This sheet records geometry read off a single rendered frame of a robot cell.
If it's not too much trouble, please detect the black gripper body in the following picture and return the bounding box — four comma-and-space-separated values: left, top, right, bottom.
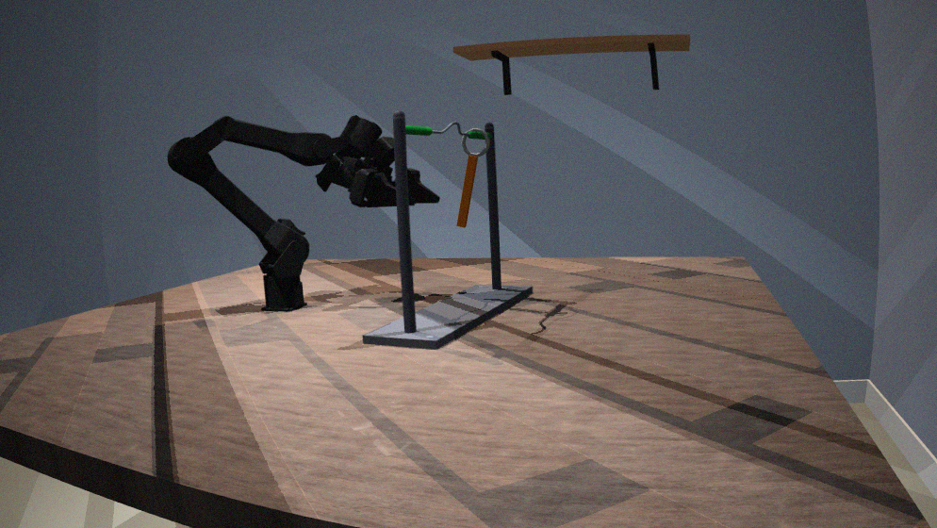
345, 160, 420, 207

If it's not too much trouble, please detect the grey loop with orange handle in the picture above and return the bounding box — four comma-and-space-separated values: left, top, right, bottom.
456, 128, 490, 227

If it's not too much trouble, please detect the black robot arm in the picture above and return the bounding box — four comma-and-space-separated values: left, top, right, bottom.
167, 115, 395, 312

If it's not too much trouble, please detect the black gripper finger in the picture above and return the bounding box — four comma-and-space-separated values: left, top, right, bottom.
408, 173, 439, 204
366, 173, 417, 207

